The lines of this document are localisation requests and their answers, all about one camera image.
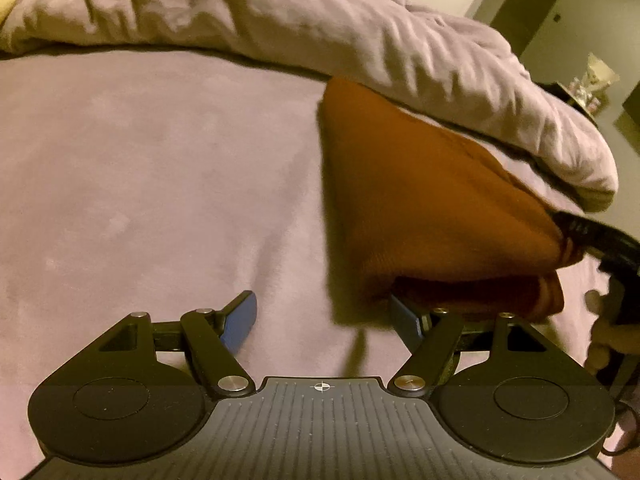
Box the brown knit garment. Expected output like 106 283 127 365
318 76 583 330

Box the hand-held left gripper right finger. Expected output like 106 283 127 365
389 294 547 396

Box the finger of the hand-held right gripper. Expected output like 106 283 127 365
552 210 640 263

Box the dark nightstand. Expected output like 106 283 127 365
552 80 623 126

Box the black cable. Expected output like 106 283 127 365
597 399 635 457

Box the person's right hand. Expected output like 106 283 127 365
584 289 630 377

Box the purple duvet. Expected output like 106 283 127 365
0 0 621 211

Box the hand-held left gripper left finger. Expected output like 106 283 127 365
96 290 259 396

